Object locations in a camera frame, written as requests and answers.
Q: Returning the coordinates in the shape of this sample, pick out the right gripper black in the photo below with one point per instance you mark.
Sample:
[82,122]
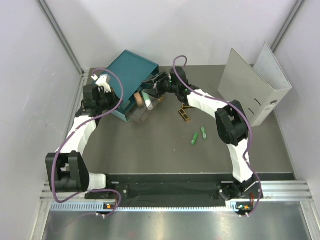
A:
[158,92]

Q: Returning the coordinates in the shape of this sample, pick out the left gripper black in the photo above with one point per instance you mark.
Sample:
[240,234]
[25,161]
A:
[115,100]

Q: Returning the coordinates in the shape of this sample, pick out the green tube white cap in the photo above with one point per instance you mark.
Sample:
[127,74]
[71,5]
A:
[147,100]

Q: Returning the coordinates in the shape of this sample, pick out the foundation bottle black cap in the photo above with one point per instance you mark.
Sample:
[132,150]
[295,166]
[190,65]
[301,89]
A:
[138,98]

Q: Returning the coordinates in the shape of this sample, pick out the teal drawer organizer box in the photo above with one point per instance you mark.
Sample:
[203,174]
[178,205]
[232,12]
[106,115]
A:
[132,70]

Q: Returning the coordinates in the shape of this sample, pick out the clear drawer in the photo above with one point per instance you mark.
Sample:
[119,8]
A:
[140,114]

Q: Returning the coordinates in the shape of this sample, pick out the gold black lipstick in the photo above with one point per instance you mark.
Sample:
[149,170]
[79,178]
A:
[184,115]
[186,107]

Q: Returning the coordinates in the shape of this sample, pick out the green mascara tube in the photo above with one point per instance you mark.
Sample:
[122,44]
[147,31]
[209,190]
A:
[194,138]
[203,132]

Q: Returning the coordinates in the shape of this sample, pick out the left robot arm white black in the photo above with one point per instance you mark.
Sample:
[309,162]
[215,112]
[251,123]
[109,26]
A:
[66,168]

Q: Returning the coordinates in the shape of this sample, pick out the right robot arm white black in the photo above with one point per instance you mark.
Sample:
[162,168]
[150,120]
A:
[230,120]

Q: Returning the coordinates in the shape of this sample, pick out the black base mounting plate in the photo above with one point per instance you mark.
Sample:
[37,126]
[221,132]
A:
[214,185]

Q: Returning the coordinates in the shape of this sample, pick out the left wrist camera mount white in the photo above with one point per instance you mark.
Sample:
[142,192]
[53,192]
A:
[102,81]

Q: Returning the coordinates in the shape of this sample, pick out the grey ring binder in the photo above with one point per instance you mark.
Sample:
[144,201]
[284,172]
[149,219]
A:
[258,88]

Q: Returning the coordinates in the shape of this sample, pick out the aluminium rail frame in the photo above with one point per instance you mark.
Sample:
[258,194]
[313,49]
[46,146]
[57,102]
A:
[272,190]

